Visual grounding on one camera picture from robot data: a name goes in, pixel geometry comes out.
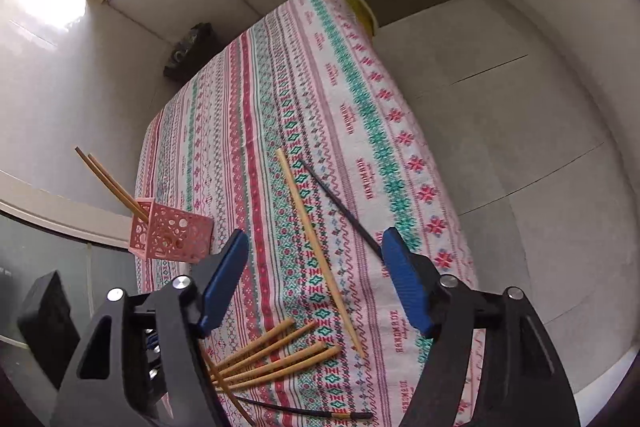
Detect patterned woven tablecloth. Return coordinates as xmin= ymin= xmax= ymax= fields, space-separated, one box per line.
xmin=134 ymin=0 xmax=488 ymax=427

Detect wooden chopstick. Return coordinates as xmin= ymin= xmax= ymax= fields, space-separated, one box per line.
xmin=275 ymin=148 xmax=367 ymax=358
xmin=202 ymin=347 xmax=258 ymax=427
xmin=214 ymin=343 xmax=328 ymax=385
xmin=88 ymin=152 xmax=151 ymax=220
xmin=75 ymin=146 xmax=150 ymax=224
xmin=216 ymin=346 xmax=343 ymax=393
xmin=209 ymin=318 xmax=296 ymax=373
xmin=211 ymin=321 xmax=318 ymax=380

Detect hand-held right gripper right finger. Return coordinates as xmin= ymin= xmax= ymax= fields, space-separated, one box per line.
xmin=381 ymin=227 xmax=581 ymax=427

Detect black chopstick with gold band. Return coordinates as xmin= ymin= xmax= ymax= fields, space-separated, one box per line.
xmin=234 ymin=397 xmax=375 ymax=422
xmin=298 ymin=158 xmax=385 ymax=259

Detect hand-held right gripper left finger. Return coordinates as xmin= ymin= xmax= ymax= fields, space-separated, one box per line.
xmin=50 ymin=229 xmax=251 ymax=427

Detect black box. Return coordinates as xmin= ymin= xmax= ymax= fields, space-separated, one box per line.
xmin=17 ymin=271 xmax=81 ymax=368

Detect pink perforated chopstick holder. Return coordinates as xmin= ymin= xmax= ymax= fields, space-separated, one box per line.
xmin=127 ymin=197 xmax=216 ymax=265

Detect dark basket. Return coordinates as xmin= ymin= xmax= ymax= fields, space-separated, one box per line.
xmin=162 ymin=22 xmax=221 ymax=83

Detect yellow stool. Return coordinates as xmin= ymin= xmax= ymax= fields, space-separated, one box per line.
xmin=340 ymin=0 xmax=378 ymax=35

